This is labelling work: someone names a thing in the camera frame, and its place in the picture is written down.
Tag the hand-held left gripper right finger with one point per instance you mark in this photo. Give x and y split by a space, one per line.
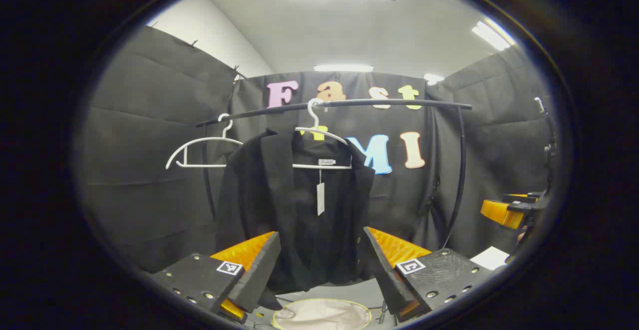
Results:
387 275

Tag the ceiling light panel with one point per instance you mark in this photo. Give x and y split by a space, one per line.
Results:
491 34
433 78
343 68

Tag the white empty clothes hanger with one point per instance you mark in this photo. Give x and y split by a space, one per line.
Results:
209 139

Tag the white clothes hanger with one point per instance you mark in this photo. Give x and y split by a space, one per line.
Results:
209 139
315 120

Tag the black garment rack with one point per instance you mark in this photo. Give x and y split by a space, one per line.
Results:
399 103

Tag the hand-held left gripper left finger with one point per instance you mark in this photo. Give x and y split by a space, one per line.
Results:
259 275

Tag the black backdrop cloth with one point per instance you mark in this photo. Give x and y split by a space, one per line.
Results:
150 145

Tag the white paper sheet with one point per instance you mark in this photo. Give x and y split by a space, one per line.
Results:
491 258

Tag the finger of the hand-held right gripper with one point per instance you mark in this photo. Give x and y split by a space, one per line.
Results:
501 213

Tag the black jacket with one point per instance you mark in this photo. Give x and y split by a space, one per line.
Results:
279 205

